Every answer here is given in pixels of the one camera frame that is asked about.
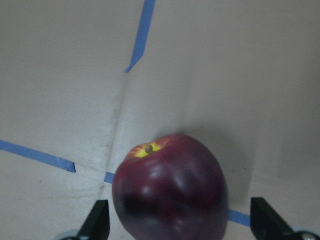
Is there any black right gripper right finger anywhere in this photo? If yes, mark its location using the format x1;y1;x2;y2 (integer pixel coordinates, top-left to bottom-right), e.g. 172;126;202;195
250;197;295;240

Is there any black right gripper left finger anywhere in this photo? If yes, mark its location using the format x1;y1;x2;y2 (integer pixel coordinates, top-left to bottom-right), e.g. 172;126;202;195
76;199;110;240

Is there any dark red apple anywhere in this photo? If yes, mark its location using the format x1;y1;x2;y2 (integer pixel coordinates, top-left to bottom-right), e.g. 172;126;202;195
112;134;229;240

